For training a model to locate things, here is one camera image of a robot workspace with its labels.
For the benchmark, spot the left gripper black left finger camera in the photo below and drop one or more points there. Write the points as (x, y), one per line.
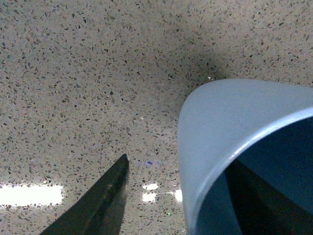
(100, 210)

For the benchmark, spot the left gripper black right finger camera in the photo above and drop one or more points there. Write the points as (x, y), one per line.
(261, 209)

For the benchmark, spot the blue cup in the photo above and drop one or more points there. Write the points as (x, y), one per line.
(267, 126)

